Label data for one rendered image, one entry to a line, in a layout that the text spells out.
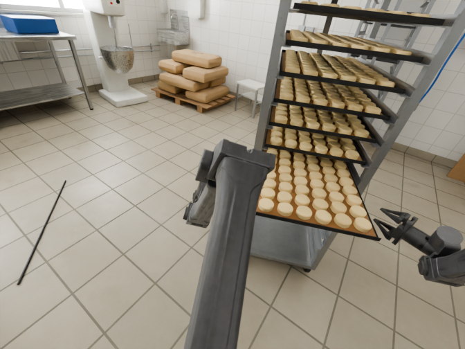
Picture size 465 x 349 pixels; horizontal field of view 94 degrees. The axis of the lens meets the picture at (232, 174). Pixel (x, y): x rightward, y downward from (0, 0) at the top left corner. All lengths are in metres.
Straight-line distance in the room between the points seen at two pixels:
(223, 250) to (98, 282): 1.34
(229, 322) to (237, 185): 0.14
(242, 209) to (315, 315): 1.27
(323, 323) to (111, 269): 1.24
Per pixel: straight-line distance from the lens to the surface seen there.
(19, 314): 1.65
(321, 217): 0.76
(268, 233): 1.49
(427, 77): 0.89
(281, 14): 0.77
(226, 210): 0.25
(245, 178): 0.27
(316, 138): 1.04
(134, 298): 1.45
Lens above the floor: 1.29
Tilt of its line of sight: 37 degrees down
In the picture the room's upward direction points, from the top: 7 degrees clockwise
